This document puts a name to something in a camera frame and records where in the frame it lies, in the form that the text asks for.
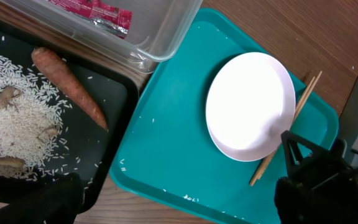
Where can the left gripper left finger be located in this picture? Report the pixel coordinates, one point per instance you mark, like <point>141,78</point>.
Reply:
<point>56,203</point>

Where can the teal serving tray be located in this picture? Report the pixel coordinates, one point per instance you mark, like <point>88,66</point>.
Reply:
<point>167,154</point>

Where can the peanut shells and rice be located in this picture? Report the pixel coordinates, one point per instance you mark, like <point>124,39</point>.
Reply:
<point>31,122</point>

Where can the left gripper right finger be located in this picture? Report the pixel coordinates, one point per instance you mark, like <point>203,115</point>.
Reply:
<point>320,187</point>

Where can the red silver snack wrapper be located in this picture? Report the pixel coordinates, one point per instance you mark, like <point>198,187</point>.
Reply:
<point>114,20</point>

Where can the black waste tray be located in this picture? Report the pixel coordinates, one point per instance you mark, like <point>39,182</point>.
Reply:
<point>91,150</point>

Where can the wooden chopstick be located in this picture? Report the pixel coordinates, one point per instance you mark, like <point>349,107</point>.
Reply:
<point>309,90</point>
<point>303,96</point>

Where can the clear plastic bin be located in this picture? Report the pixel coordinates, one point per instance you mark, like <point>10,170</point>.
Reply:
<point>157,29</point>

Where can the orange carrot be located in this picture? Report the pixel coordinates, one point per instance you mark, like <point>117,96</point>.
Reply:
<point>56,71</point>

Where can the large white plate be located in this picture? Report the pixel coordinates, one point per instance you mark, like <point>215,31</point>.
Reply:
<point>250,102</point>

